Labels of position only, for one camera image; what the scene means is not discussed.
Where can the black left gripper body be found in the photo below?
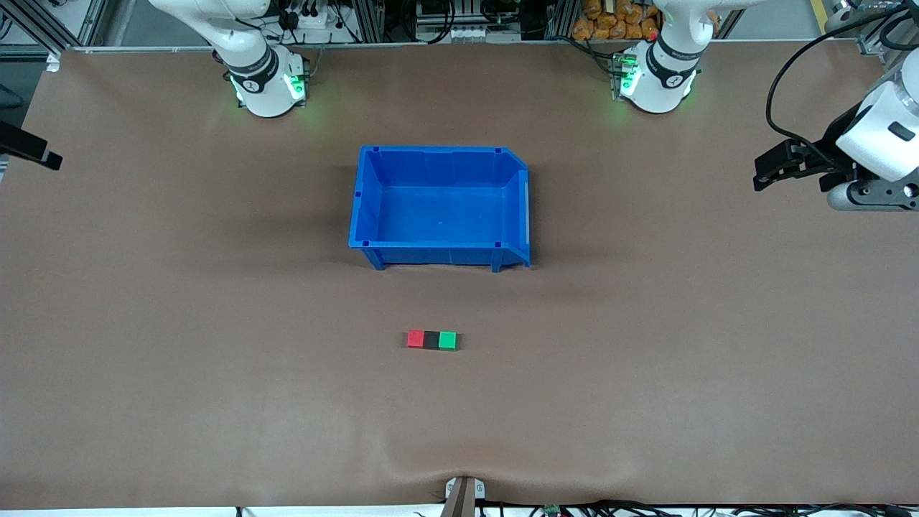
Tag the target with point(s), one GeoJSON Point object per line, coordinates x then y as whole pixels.
{"type": "Point", "coordinates": [831, 147]}

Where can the small green cube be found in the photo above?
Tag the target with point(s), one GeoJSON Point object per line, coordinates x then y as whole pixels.
{"type": "Point", "coordinates": [448, 340]}

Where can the small red cube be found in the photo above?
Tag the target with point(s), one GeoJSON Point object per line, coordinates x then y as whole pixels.
{"type": "Point", "coordinates": [416, 339]}

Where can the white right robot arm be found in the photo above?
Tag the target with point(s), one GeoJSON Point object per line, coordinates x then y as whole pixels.
{"type": "Point", "coordinates": [266, 93]}

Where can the small black cube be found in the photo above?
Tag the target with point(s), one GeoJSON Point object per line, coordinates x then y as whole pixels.
{"type": "Point", "coordinates": [431, 341]}

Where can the orange bags pile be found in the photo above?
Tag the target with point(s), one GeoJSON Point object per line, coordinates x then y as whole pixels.
{"type": "Point", "coordinates": [610, 20]}

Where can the white power strip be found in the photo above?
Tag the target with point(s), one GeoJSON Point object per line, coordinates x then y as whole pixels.
{"type": "Point", "coordinates": [312, 20]}

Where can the brown table mat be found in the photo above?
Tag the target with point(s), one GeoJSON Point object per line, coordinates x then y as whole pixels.
{"type": "Point", "coordinates": [215, 416]}

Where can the blue plastic storage bin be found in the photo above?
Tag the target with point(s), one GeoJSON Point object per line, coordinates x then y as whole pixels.
{"type": "Point", "coordinates": [441, 208]}

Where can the grey metal stand clamp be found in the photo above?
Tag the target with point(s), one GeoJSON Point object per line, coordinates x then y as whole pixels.
{"type": "Point", "coordinates": [464, 490]}

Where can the aluminium extrusion frame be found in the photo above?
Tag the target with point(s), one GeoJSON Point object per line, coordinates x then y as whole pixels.
{"type": "Point", "coordinates": [43, 21]}
{"type": "Point", "coordinates": [887, 36]}

